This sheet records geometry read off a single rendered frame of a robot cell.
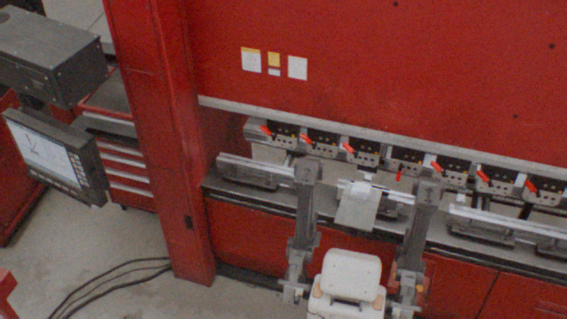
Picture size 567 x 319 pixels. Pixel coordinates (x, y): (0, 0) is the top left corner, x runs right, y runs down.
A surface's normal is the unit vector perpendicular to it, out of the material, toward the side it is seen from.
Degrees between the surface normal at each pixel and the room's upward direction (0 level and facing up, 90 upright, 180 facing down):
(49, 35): 1
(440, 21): 90
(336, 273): 48
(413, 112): 90
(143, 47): 90
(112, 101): 0
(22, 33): 0
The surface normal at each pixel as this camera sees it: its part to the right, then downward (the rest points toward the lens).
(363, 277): -0.19, 0.04
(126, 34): -0.32, 0.68
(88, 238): -0.02, -0.70
